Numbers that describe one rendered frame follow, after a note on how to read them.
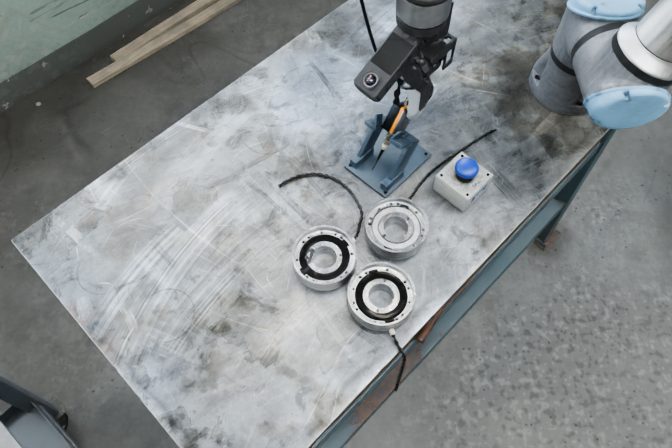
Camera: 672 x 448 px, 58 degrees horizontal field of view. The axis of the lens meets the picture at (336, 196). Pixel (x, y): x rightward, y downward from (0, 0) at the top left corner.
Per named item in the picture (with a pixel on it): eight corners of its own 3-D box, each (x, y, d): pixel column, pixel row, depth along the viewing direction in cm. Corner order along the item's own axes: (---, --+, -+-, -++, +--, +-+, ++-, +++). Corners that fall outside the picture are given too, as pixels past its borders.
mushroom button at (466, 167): (464, 195, 104) (469, 179, 99) (446, 181, 105) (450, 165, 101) (479, 181, 105) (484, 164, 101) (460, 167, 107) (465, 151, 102)
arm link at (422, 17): (429, 15, 78) (382, -14, 81) (425, 41, 82) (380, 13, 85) (465, -14, 81) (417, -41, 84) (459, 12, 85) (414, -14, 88)
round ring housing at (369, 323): (339, 281, 98) (339, 270, 95) (401, 265, 100) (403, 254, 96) (357, 342, 93) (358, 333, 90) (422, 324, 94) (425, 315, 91)
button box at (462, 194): (464, 213, 105) (468, 199, 100) (432, 189, 107) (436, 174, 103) (492, 185, 108) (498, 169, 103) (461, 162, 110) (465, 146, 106)
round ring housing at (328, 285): (317, 306, 96) (316, 297, 93) (280, 259, 101) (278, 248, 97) (369, 270, 99) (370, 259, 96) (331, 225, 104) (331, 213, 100)
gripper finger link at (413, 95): (442, 111, 102) (444, 70, 95) (419, 132, 100) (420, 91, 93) (427, 103, 104) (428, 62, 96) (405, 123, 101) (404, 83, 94)
